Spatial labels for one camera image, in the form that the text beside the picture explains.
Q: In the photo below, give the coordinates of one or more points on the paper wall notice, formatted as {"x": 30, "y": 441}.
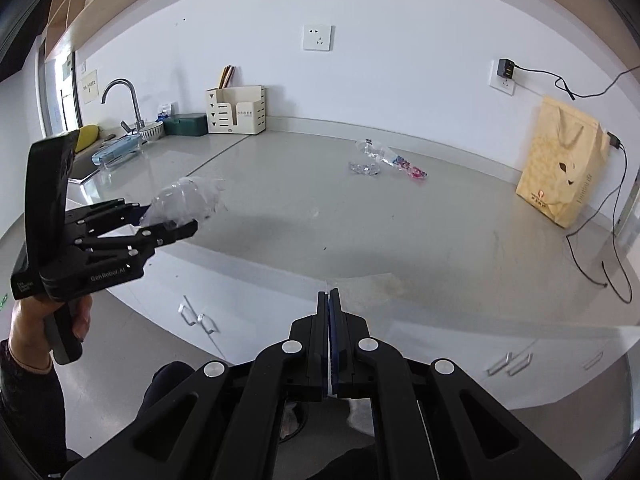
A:
{"x": 89, "y": 87}

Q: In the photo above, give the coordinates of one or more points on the clear plastic bag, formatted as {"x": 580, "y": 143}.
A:
{"x": 185, "y": 200}

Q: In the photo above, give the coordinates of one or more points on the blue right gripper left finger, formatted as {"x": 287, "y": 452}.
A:
{"x": 318, "y": 350}

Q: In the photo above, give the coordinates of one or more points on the person's left forearm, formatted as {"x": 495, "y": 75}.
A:
{"x": 32, "y": 407}

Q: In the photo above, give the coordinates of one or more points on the yellow paper shopping bag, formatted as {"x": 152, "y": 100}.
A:
{"x": 565, "y": 161}

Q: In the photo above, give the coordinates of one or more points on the dark green storage box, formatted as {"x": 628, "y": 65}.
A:
{"x": 186, "y": 125}

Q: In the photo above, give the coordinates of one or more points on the person's left hand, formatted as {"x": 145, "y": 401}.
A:
{"x": 28, "y": 342}

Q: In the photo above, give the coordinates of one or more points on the cream utensil holder rack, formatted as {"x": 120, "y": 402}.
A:
{"x": 236, "y": 110}

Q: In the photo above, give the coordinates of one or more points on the stainless steel sink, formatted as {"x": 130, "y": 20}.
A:
{"x": 83, "y": 169}

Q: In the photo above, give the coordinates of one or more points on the colourful printed plastic wrapper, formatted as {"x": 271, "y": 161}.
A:
{"x": 382, "y": 154}

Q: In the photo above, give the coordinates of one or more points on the yellow cloth bundle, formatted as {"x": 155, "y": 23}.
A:
{"x": 87, "y": 135}

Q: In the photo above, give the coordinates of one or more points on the white wall socket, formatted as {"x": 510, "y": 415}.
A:
{"x": 317, "y": 38}

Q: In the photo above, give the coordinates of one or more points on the black plug adapter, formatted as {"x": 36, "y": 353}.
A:
{"x": 505, "y": 68}

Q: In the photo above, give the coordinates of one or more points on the chrome kitchen faucet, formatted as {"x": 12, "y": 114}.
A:
{"x": 119, "y": 100}

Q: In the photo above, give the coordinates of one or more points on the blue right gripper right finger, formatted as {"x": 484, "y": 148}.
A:
{"x": 341, "y": 346}

